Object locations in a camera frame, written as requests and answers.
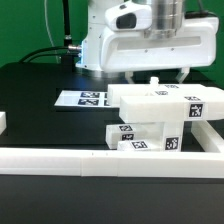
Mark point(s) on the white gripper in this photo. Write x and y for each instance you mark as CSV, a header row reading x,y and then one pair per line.
x,y
194,45

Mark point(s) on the white chair back part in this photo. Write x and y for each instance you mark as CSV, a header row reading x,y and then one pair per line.
x,y
144,103

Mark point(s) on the white chair seat part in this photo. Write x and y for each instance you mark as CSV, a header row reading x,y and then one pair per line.
x,y
164,131

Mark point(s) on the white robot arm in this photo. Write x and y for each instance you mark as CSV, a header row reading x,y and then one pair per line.
x,y
167,19

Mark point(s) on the white block at left edge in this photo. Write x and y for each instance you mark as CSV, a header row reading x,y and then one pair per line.
x,y
2,122

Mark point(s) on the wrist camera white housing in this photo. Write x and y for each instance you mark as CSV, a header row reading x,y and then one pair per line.
x,y
129,16

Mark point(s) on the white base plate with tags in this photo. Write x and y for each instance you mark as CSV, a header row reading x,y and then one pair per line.
x,y
82,99

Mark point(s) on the white U-shaped fence frame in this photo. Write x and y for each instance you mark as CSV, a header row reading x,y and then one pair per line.
x,y
209,163

